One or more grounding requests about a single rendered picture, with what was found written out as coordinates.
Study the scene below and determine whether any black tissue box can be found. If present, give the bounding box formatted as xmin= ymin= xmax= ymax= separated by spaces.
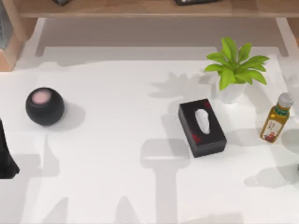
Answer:
xmin=178 ymin=98 xmax=228 ymax=158

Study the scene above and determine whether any green plant in white pot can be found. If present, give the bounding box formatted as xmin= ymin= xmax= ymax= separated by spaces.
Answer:
xmin=204 ymin=37 xmax=270 ymax=104

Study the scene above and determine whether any wooden shelf unit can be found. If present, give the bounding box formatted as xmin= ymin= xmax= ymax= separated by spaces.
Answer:
xmin=0 ymin=0 xmax=299 ymax=72

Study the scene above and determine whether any black round speaker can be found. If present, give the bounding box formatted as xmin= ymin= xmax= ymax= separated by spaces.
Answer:
xmin=25 ymin=87 xmax=65 ymax=127

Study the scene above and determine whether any yellow bottle with grey cap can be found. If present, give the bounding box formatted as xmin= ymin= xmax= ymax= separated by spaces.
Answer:
xmin=259 ymin=92 xmax=295 ymax=142

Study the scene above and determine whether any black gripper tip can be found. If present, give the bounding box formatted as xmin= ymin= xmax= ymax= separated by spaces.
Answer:
xmin=0 ymin=119 xmax=20 ymax=180

